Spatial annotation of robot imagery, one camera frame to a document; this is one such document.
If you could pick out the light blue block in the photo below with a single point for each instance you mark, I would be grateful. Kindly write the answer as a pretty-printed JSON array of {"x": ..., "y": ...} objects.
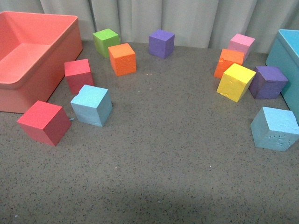
[{"x": 92, "y": 105}]

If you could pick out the light blue block dented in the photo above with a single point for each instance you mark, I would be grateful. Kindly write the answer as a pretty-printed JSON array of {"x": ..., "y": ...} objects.
[{"x": 274, "y": 129}]

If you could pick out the orange foam block left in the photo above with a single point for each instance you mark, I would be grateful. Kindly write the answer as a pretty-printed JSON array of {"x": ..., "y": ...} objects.
[{"x": 122, "y": 59}]

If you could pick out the orange foam block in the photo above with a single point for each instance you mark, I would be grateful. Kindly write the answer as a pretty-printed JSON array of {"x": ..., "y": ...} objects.
[
  {"x": 122, "y": 59},
  {"x": 227, "y": 58}
]

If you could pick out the purple foam block rear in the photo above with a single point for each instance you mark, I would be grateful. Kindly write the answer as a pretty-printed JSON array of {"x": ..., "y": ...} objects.
[{"x": 161, "y": 43}]

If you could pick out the purple foam block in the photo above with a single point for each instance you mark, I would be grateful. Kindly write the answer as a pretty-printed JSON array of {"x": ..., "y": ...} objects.
[
  {"x": 267, "y": 83},
  {"x": 161, "y": 43}
]

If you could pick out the red foam block rear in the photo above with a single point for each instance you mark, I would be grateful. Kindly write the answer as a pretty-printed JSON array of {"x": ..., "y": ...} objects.
[{"x": 78, "y": 73}]

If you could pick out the red foam block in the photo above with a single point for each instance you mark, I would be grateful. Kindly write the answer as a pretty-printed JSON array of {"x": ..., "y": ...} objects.
[
  {"x": 45, "y": 122},
  {"x": 78, "y": 73}
]

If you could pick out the green foam block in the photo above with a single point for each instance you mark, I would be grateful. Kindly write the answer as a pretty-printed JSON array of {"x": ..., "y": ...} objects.
[{"x": 104, "y": 39}]

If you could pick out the yellow foam block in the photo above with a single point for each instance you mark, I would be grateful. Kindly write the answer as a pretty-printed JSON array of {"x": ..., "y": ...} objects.
[{"x": 235, "y": 81}]

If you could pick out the orange foam block right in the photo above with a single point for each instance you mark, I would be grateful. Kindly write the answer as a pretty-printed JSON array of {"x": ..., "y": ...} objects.
[{"x": 227, "y": 58}]

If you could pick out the red foam block front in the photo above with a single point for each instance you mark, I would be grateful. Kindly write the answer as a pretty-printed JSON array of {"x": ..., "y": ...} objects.
[{"x": 45, "y": 122}]

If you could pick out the white curtain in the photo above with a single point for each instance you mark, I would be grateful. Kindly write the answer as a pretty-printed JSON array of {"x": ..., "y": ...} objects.
[{"x": 195, "y": 23}]

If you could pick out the pink foam block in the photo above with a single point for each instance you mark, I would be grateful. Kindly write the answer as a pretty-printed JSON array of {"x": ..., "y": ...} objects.
[{"x": 241, "y": 43}]

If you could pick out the purple foam block right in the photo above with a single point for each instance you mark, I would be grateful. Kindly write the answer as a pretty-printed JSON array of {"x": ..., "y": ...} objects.
[{"x": 267, "y": 83}]

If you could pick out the pink plastic bin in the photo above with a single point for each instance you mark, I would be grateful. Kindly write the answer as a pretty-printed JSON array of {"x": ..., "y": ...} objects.
[{"x": 33, "y": 50}]

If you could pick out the teal plastic bin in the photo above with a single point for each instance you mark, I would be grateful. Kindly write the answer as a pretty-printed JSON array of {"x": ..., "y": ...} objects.
[{"x": 284, "y": 54}]

